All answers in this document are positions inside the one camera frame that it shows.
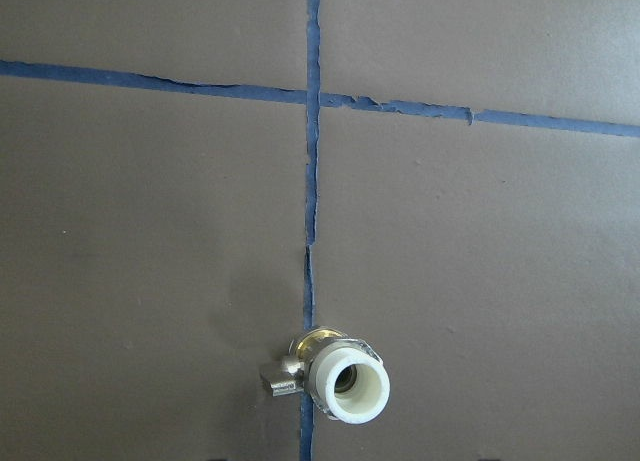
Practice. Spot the brass PPR valve white ends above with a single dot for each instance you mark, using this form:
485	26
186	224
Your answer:
344	376

